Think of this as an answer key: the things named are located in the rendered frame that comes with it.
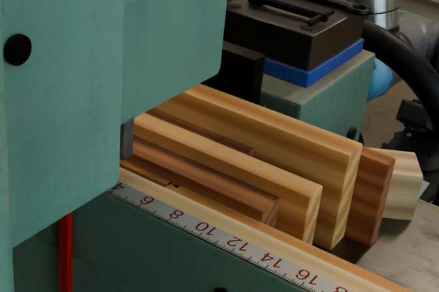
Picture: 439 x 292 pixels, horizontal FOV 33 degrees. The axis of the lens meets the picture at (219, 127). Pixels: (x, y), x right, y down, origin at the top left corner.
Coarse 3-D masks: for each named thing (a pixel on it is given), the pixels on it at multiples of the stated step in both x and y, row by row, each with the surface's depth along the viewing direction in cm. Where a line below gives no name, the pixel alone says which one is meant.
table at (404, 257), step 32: (384, 224) 51; (416, 224) 51; (32, 256) 47; (352, 256) 47; (384, 256) 48; (416, 256) 48; (32, 288) 48; (96, 288) 45; (128, 288) 43; (416, 288) 45
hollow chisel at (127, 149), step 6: (132, 120) 45; (126, 126) 44; (132, 126) 45; (120, 132) 45; (126, 132) 45; (132, 132) 45; (120, 138) 45; (126, 138) 45; (132, 138) 45; (120, 144) 45; (126, 144) 45; (132, 144) 46; (120, 150) 45; (126, 150) 45; (132, 150) 46; (120, 156) 45; (126, 156) 45
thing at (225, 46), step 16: (224, 48) 51; (240, 48) 51; (224, 64) 51; (240, 64) 50; (256, 64) 50; (208, 80) 52; (224, 80) 52; (240, 80) 51; (256, 80) 51; (240, 96) 51; (256, 96) 51
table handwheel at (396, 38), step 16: (368, 32) 70; (384, 32) 70; (368, 48) 70; (384, 48) 69; (400, 48) 69; (400, 64) 69; (416, 64) 69; (416, 80) 69; (432, 80) 68; (432, 96) 68; (432, 112) 69
